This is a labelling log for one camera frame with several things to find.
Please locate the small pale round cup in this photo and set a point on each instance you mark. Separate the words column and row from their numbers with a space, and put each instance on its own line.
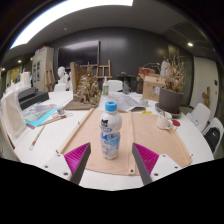
column 144, row 102

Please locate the open printed magazine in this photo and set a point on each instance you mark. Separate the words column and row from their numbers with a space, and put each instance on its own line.
column 123, row 101

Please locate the white stretched canvas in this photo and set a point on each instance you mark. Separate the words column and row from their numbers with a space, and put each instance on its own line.
column 11, row 120

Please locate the blue-capped white drink bottle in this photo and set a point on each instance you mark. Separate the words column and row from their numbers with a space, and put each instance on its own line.
column 110, row 133

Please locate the round ceiling spotlights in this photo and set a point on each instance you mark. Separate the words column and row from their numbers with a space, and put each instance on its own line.
column 190, row 44

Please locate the small ink jar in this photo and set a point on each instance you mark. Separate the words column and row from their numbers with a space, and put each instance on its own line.
column 60, row 110

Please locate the clear spray bottle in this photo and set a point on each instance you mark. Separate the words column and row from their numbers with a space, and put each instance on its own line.
column 126, row 88

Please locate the colourful picture book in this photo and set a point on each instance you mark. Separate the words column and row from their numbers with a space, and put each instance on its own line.
column 38, row 113

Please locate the beige canvas sheet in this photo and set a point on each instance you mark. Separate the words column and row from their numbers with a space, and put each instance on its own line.
column 153, row 140

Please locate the black case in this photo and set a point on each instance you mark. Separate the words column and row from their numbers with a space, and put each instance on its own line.
column 33, row 98

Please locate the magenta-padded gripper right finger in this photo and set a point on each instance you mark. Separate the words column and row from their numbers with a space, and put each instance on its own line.
column 146, row 158

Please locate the white ceramic mug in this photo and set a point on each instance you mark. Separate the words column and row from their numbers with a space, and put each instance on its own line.
column 163, row 121

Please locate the black wall-mounted screen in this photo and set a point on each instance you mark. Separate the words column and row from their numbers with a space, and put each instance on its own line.
column 78, row 53

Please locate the dried plant in grey pot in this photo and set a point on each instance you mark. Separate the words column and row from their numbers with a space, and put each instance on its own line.
column 170, row 100

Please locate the grey plant pot saucer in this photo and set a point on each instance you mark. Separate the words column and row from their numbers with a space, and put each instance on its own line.
column 176, row 115

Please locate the green-labelled clear bottle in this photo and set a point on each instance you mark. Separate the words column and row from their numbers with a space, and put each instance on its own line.
column 106, row 88

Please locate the wooden easel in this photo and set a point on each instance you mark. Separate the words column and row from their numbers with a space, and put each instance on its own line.
column 50, row 76
column 104, row 68

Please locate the white plastic chair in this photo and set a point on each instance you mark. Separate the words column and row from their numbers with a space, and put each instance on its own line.
column 115, row 86
column 201, row 113
column 217, row 122

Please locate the flat round red coaster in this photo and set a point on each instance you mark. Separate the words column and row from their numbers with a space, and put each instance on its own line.
column 176, row 123

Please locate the white plaster bust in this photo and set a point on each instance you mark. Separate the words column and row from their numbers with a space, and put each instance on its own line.
column 62, row 76

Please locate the wooden figure sculpture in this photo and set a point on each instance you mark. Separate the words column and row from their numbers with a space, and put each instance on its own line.
column 206, row 96

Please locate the white cabinet with photos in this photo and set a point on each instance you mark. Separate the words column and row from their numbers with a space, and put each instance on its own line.
column 41, row 66

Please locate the thin red paintbrush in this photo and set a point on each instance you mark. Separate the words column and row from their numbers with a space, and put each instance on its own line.
column 37, row 137

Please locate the small yellow packet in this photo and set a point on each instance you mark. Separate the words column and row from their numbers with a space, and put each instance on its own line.
column 147, row 112

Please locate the brown cardboard box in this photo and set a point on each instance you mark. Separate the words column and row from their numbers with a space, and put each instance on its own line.
column 151, row 88

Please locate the brown stirring stick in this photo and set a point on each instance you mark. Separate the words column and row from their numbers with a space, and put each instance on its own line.
column 163, row 113

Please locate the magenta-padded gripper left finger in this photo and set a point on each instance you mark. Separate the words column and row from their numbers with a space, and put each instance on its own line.
column 77, row 158

